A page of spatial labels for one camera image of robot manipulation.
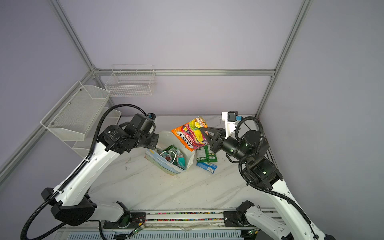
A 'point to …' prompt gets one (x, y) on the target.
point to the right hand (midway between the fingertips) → (200, 129)
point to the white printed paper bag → (167, 138)
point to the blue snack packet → (208, 167)
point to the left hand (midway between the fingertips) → (152, 140)
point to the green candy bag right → (205, 154)
